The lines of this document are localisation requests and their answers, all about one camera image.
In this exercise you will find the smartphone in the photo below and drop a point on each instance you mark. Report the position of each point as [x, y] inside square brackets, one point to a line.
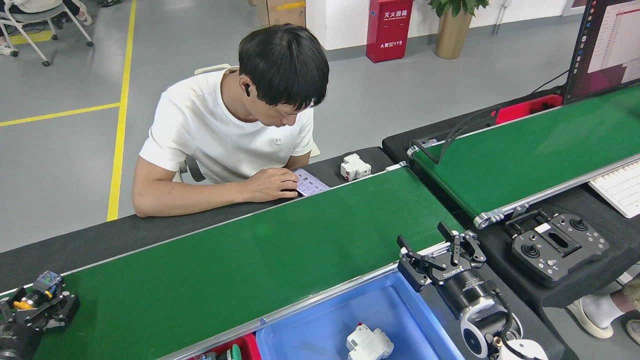
[312, 183]

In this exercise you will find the person's right forearm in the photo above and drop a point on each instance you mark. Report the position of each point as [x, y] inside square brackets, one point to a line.
[195, 197]

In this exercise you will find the person's right hand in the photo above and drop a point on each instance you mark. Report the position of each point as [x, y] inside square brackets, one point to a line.
[270, 185]

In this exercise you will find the blue plastic tray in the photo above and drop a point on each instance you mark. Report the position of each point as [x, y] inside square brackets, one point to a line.
[310, 330]

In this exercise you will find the red fire extinguisher cabinet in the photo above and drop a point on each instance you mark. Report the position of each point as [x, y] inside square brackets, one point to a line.
[390, 35]

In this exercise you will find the cardboard box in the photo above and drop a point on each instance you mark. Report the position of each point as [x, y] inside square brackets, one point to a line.
[280, 12]

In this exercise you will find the potted plant in brass pot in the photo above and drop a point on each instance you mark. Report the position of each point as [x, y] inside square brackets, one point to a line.
[452, 37]

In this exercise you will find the white circuit breaker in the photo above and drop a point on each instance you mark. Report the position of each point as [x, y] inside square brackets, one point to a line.
[369, 344]
[355, 167]

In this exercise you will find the grey office chair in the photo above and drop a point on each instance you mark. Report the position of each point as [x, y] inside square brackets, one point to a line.
[195, 170]

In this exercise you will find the red case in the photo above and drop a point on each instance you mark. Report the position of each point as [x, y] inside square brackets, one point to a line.
[525, 109]

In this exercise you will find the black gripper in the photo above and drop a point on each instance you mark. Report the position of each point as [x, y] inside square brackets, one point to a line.
[17, 342]
[465, 290]

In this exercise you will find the green conveyor belt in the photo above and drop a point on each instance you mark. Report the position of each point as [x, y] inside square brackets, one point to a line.
[225, 260]
[540, 150]

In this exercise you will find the red plastic tray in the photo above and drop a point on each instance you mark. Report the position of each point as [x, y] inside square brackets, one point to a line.
[247, 345]

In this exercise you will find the computer monitor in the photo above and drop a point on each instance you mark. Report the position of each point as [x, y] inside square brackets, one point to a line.
[610, 45]

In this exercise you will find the white keyboard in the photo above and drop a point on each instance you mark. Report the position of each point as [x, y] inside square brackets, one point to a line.
[620, 187]

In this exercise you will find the black remote controller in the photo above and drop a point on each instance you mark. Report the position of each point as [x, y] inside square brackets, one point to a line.
[555, 250]

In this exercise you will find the person's foot in slipper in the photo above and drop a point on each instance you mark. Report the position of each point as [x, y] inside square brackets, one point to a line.
[595, 312]

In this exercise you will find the person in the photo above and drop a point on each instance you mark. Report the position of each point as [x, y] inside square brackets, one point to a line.
[35, 5]
[215, 130]

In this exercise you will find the yellow mushroom push button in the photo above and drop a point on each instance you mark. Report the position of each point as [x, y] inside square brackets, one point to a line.
[47, 281]

